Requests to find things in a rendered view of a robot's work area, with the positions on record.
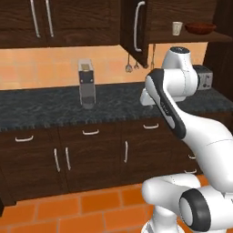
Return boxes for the curved white cabinet door handle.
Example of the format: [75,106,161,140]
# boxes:
[133,1,147,53]

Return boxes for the dark wood drawer front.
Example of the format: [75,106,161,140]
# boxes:
[57,122,123,144]
[0,127,61,150]
[120,116,171,139]

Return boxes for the white base cabinet door handle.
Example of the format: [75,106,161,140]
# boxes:
[64,147,72,171]
[123,140,129,164]
[53,147,61,173]

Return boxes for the dark wood wall cabinet door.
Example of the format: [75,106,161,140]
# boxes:
[0,0,44,49]
[42,0,122,47]

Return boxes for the white cup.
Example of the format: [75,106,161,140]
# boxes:
[172,21,184,37]

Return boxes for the open dark wood wall cabinet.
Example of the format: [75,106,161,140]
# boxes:
[147,0,233,45]

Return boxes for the dark wood base cabinet door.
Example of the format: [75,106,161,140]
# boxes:
[121,130,195,187]
[61,137,124,194]
[0,145,66,204]

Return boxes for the brown bowl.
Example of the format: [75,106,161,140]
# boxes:
[184,22,218,35]

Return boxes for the open dark wood cabinet door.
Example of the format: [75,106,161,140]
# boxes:
[120,0,150,68]
[202,0,233,103]

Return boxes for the silver toaster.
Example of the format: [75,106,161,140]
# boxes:
[193,65,214,91]

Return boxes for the hanging metal utensil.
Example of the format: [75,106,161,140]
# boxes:
[149,44,156,71]

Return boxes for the grey coffee machine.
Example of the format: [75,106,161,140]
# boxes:
[77,58,97,110]

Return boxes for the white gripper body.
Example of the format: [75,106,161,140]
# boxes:
[139,91,157,107]

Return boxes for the white wall cabinet door handle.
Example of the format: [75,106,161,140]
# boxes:
[29,0,42,39]
[45,0,56,38]

